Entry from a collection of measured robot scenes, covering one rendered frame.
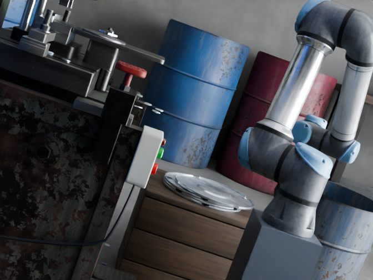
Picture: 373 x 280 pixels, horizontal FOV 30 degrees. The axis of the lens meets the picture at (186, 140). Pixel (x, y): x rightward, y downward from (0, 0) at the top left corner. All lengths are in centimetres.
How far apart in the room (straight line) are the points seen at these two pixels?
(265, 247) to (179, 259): 46
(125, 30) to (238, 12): 84
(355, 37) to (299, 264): 64
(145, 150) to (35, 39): 36
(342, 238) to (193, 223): 60
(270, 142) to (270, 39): 330
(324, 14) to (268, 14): 320
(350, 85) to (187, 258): 76
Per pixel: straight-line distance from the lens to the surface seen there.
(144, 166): 162
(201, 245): 228
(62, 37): 181
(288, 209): 193
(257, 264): 193
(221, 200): 234
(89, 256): 170
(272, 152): 195
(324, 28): 202
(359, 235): 262
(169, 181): 235
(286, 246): 193
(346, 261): 264
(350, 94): 210
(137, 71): 151
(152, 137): 161
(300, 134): 221
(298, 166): 192
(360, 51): 202
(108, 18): 518
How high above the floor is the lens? 89
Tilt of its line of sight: 9 degrees down
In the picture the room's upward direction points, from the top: 20 degrees clockwise
